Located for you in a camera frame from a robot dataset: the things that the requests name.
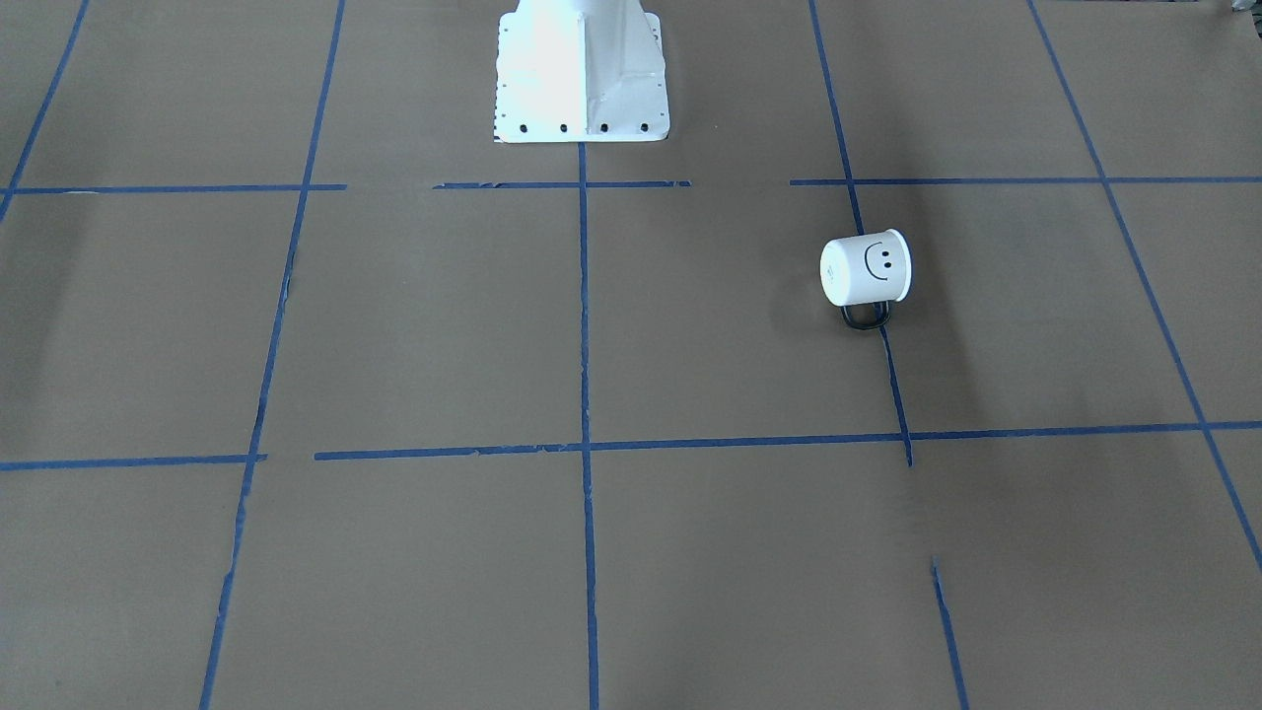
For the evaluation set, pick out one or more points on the white smiley enamel mug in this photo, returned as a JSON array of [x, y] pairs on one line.
[[865, 276]]

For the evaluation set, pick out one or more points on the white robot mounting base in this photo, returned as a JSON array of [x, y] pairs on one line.
[[580, 72]]

